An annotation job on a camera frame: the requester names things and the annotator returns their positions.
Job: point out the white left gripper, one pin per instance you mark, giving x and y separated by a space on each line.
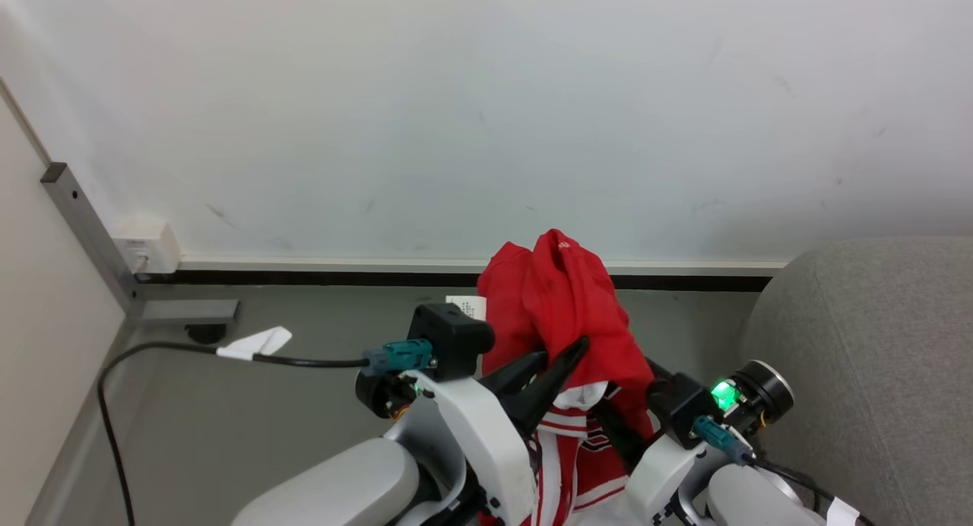
486 442

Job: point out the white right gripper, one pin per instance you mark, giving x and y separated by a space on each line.
661 480

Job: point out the red white striped jersey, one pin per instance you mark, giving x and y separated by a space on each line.
566 305

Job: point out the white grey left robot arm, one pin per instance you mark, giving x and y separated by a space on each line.
334 484

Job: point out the white printed label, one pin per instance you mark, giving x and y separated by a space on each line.
470 307

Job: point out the white black skirting board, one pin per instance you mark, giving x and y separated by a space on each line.
342 270

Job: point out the grey fabric sofa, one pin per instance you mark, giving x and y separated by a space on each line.
882 374

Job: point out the beige partition panel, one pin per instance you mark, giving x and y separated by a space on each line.
45 343

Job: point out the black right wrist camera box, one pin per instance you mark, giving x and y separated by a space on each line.
680 408

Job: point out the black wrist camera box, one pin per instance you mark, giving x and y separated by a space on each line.
680 408
452 336

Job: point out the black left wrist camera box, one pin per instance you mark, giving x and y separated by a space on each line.
452 336

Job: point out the black round frame foot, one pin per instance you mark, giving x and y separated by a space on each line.
205 333

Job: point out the white wall socket box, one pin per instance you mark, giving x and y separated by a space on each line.
148 245

